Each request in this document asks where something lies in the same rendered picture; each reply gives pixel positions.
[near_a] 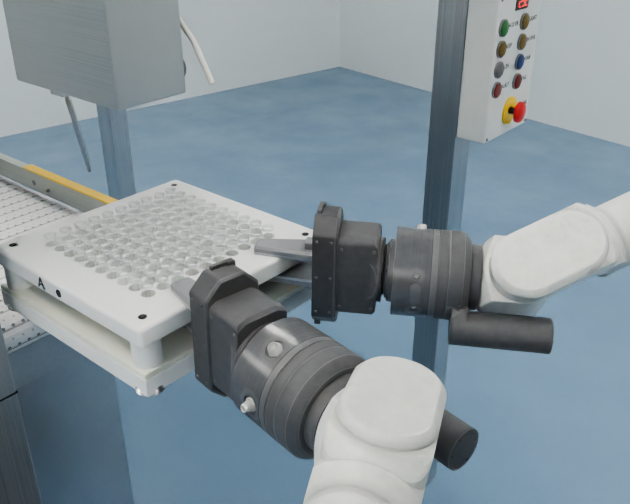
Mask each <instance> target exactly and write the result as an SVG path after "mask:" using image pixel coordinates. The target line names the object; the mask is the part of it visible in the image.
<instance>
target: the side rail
mask: <svg viewBox="0 0 630 504"><path fill-rule="evenodd" d="M27 165H29V164H26V163H24V162H21V161H19V160H17V159H14V158H12V157H9V156H7V155H5V154H2V153H0V175H2V176H4V177H7V178H9V179H11V180H13V181H15V182H18V183H20V184H22V185H24V186H27V187H29V188H31V189H33V190H35V191H38V192H40V193H42V194H44V195H47V196H49V197H51V198H53V199H56V200H58V201H60V202H62V203H64V204H67V205H69V206H71V207H73V208H76V209H78V210H80V211H82V212H84V213H85V212H88V211H91V210H93V209H96V208H99V207H102V206H104V205H107V204H106V203H103V202H101V201H99V200H96V199H94V198H92V197H89V196H87V195H85V194H82V193H80V192H78V191H75V190H73V189H71V188H68V187H66V186H63V185H61V184H59V183H56V182H54V181H52V180H49V179H47V178H45V177H42V176H40V175H38V174H35V173H33V172H31V171H28V170H26V169H24V168H23V167H24V166H27ZM47 189H50V192H46V190H47Z"/></svg>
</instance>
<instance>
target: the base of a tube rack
mask: <svg viewBox="0 0 630 504"><path fill-rule="evenodd" d="M1 289H2V290H1V292H2V296H3V301H4V304H5V305H7V304H9V305H11V306H12V309H13V310H14V311H16V312H18V313H19V314H21V315H22V316H24V317H25V318H27V319H28V320H30V321H31V322H33V323H34V324H36V325H38V326H39V327H41V328H42V329H44V330H45V331H47V332H48V333H50V334H51V335H53V336H54V337H56V338H57V339H59V340H61V341H62V342H64V343H65V344H67V345H68V346H70V347H71V348H73V349H74V350H76V351H77V352H79V353H81V354H82V355H84V356H85V357H87V358H88V359H90V360H91V361H93V362H94V363H96V364H97V365H99V366H101V367H102V368H104V369H105V370H107V371H108V372H110V373H111V374H113V375H114V376H116V377H117V378H119V379H121V380H122V381H124V382H125V383H127V384H128V385H130V386H131V387H133V388H134V389H135V387H138V388H139V389H140V390H141V393H142V394H144V395H145V396H147V397H149V396H151V395H153V394H154V393H155V392H156V389H157V388H158V387H159V386H162V385H163V386H164V387H166V386H168V385H169V384H171V383H173V382H174V381H176V380H178V379H179V378H181V377H183V376H184V375H186V374H188V373H189V372H191V371H193V370H194V369H195V364H194V351H193V338H192V336H191V335H190V334H189V333H188V332H187V331H186V329H185V328H184V327H181V328H179V329H177V330H175V331H174V332H172V333H170V334H168V335H166V336H164V337H163V338H161V341H162V350H163V358H164V359H163V362H162V364H161V365H159V366H158V367H156V368H153V369H148V370H142V369H138V368H136V367H135V366H134V365H133V361H132V354H131V347H130V341H128V340H126V339H124V338H123V337H121V336H119V335H118V334H116V333H114V332H113V331H111V330H109V329H108V328H106V327H104V326H103V325H101V324H99V323H98V322H96V321H94V320H93V319H91V318H89V317H87V316H86V315H84V314H82V313H81V312H79V311H77V310H76V309H74V308H72V307H71V306H69V305H67V304H66V303H64V302H62V301H61V300H59V299H57V298H56V297H54V296H52V295H51V294H49V293H47V292H45V291H44V290H42V289H40V288H39V287H37V286H35V285H34V284H33V285H32V286H31V287H29V288H27V289H23V290H11V289H9V288H8V286H7V283H4V284H2V285H1ZM258 290H260V291H261V292H263V293H264V294H266V295H267V296H269V297H270V298H272V299H273V300H275V301H276V302H278V303H280V304H281V305H283V306H284V307H285V308H286V310H287V313H289V312H291V311H292V310H294V309H296V308H297V307H299V306H301V305H302V304H304V303H305V302H307V301H309V300H310V299H311V293H312V289H309V288H304V286H300V285H293V284H287V283H280V282H274V281H266V282H264V283H262V284H260V285H258ZM163 386H162V387H163Z"/></svg>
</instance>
